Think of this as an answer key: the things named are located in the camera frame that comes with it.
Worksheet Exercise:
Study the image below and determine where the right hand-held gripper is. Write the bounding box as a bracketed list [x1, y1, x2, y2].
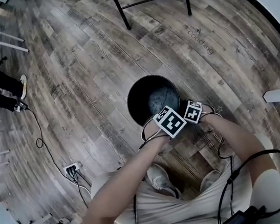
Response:
[181, 99, 205, 126]

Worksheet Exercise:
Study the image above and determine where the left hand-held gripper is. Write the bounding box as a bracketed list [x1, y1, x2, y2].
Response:
[152, 104, 188, 141]

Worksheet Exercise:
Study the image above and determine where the black round bin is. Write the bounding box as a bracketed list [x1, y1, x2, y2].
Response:
[123, 71, 184, 129]

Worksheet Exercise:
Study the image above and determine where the person's left forearm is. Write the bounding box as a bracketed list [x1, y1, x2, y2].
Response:
[63, 127, 182, 224]

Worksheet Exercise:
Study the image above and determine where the person's right forearm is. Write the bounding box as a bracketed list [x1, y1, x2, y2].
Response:
[202, 107, 279, 186]

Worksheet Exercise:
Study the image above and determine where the person's right hand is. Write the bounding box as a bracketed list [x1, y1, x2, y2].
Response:
[197, 106, 220, 122]

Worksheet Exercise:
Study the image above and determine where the person's left hand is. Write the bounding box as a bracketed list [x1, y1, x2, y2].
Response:
[142, 119, 169, 142]

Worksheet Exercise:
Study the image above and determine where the person's left light shoe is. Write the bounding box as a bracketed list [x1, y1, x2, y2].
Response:
[145, 160, 182, 202]

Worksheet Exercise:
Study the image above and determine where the person's light shoe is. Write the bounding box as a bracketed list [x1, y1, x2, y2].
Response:
[145, 160, 182, 202]
[197, 169, 224, 194]

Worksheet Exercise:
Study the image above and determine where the person's right light shoe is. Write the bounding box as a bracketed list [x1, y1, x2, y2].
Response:
[197, 169, 224, 194]

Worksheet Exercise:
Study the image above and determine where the person in beige clothes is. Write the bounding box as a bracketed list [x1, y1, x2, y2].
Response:
[55, 130, 280, 224]

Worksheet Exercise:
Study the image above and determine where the white power strip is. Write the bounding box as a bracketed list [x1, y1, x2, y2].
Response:
[62, 161, 84, 176]

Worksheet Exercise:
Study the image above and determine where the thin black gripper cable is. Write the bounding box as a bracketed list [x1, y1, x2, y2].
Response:
[111, 127, 183, 224]
[215, 134, 238, 184]

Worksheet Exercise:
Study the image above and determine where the thick black device cable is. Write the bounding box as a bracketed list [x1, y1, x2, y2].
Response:
[210, 148, 280, 224]

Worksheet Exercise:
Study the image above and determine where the black cable with adapter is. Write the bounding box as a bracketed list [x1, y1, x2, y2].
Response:
[70, 169, 96, 211]

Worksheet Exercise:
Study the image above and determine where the long black floor cable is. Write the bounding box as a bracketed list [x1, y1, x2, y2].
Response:
[24, 102, 69, 177]

